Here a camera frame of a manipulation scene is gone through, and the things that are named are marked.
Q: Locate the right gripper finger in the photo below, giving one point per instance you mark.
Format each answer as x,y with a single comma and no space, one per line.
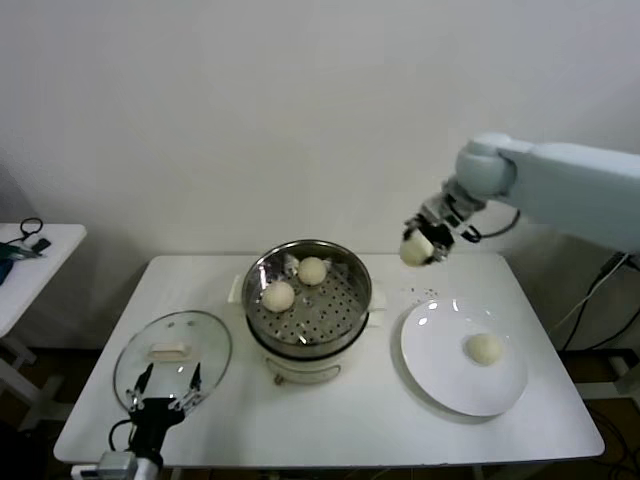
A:
415,225
441,253

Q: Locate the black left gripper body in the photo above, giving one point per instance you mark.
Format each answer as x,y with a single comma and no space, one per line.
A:
152,420

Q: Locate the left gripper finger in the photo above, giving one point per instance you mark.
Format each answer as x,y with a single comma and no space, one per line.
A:
191,397
136,397

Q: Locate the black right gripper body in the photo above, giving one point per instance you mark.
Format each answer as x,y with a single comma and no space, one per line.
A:
442,232

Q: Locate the white steamed baozi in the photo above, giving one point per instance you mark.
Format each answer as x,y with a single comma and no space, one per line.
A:
312,271
415,250
278,296
483,348

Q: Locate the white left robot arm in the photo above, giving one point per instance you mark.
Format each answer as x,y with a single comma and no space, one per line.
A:
149,470

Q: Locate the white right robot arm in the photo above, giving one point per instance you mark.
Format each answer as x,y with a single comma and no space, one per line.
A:
575,185

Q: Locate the perforated steel steamer basket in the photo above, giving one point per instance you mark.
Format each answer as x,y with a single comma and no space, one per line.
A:
345,305

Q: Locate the dark crumb specks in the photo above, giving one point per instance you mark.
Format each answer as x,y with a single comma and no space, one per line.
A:
429,289

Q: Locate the white round plate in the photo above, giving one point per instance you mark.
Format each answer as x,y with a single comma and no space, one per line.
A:
435,360

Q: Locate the small black square device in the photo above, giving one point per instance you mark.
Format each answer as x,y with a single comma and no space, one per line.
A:
44,244

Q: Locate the blue object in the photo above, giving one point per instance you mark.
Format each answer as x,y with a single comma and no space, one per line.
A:
4,272

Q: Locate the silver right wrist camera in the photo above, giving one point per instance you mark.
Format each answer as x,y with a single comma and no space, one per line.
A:
440,206

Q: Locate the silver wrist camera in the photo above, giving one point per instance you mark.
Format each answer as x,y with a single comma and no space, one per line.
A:
119,462
440,206

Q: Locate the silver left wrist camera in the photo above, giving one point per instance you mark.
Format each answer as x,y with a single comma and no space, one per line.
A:
119,462

